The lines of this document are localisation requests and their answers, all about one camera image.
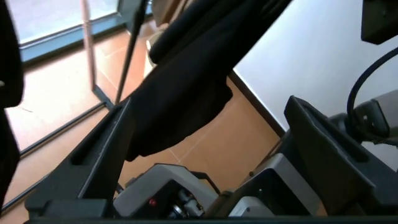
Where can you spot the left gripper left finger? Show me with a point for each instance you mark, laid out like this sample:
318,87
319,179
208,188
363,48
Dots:
96,168

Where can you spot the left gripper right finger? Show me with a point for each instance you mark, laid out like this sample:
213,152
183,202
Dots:
345,174

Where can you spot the black garment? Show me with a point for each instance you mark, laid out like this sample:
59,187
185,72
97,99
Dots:
186,77

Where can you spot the black shorts with white stripes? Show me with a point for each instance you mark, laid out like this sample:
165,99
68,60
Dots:
9,62

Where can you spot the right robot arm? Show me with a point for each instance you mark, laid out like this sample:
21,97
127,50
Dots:
373,118

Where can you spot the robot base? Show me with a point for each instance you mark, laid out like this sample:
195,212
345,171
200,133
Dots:
149,183

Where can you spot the white laundry basket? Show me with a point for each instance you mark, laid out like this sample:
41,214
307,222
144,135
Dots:
148,62

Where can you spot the window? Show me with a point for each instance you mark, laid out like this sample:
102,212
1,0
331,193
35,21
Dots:
62,15

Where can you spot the brown curtain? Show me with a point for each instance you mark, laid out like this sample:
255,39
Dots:
161,12

